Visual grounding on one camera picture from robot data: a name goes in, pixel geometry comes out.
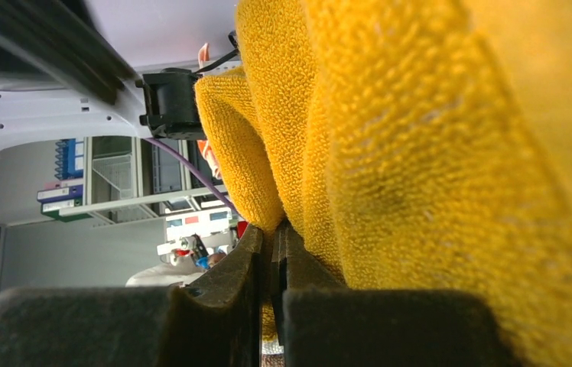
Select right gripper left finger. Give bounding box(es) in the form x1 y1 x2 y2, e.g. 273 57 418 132
0 226 264 366

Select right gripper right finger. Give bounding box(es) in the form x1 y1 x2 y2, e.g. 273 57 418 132
271 222 518 366

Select yellow bear towel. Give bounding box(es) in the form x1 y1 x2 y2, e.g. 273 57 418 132
195 1 572 366

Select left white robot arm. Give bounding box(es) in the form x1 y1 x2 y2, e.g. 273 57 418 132
0 1 205 151

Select background storage shelf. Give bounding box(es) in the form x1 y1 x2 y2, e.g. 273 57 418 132
41 137 222 226

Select blue binders stack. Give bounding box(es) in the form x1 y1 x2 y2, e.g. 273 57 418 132
36 138 86 222

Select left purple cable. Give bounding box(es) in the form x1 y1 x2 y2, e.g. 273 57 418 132
144 136 242 218

